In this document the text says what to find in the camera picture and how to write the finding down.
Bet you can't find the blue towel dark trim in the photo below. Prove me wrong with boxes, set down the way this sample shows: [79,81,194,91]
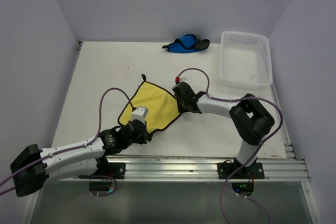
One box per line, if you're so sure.
[162,34,211,54]

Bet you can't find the white plastic basket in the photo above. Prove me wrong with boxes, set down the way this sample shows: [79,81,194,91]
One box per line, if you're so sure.
[219,31,273,89]

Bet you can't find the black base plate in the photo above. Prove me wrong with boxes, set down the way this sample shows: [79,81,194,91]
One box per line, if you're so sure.
[217,160,265,179]
[78,162,126,179]

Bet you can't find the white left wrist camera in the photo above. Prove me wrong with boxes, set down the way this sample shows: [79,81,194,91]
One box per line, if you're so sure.
[131,106,148,125]

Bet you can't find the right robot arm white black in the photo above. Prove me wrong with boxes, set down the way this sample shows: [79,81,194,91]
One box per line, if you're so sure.
[172,81,275,178]

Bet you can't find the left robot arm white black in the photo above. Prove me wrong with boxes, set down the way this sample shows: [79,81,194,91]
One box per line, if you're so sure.
[10,120,152,197]

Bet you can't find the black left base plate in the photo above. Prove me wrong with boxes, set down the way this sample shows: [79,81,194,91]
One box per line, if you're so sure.
[78,162,126,179]

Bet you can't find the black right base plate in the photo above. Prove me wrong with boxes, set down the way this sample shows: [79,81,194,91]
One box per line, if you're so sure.
[217,160,265,179]

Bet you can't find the aluminium mounting rail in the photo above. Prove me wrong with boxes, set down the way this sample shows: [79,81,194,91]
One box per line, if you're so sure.
[34,155,312,183]

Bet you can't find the yellow towel black trim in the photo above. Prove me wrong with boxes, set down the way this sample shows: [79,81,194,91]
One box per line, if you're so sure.
[131,74,181,135]

